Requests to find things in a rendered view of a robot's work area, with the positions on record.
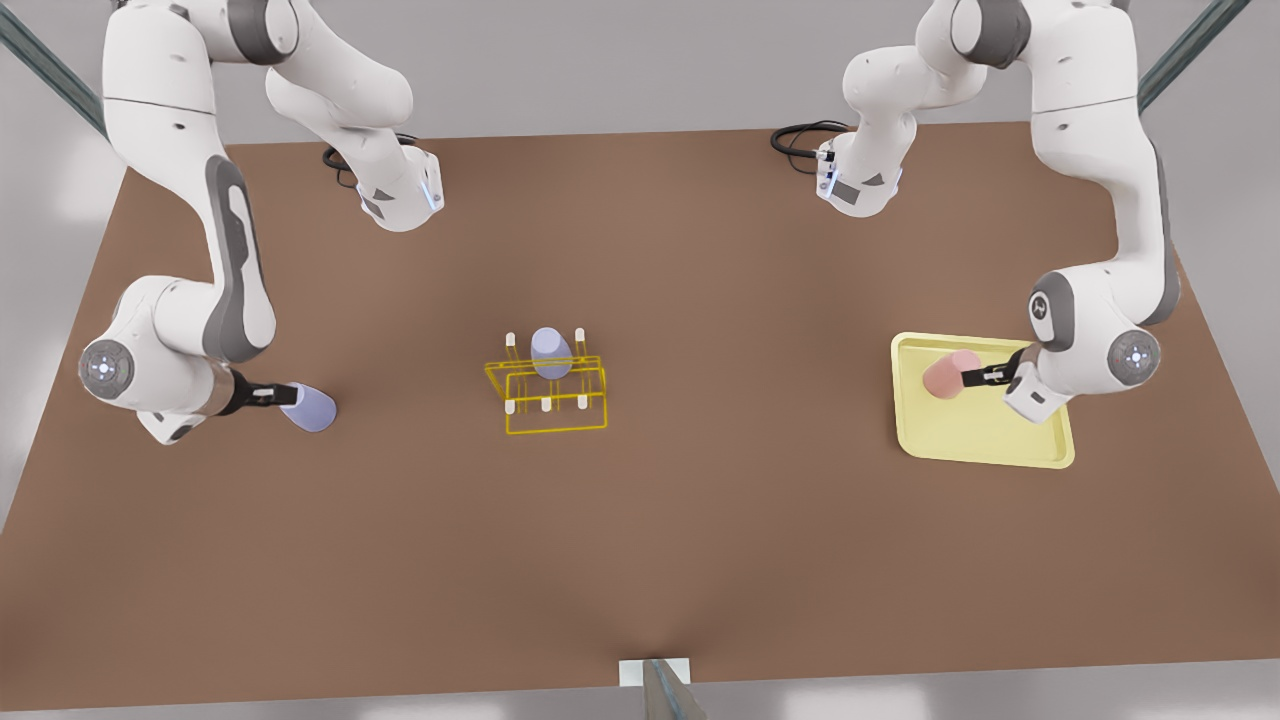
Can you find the pink cup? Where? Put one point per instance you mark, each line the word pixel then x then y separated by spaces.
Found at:
pixel 942 376

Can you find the lavender cup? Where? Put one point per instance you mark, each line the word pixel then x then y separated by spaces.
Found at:
pixel 550 350
pixel 312 409

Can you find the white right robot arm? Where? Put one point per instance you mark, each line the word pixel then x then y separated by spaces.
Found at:
pixel 160 120

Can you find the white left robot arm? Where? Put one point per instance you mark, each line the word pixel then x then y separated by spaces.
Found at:
pixel 1090 130

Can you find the pale yellow tray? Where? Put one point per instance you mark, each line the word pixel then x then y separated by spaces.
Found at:
pixel 975 430

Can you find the silver frame post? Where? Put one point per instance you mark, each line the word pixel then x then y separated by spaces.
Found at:
pixel 50 72
pixel 668 695
pixel 1190 48

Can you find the white post foot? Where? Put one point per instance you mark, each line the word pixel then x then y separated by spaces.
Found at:
pixel 630 672

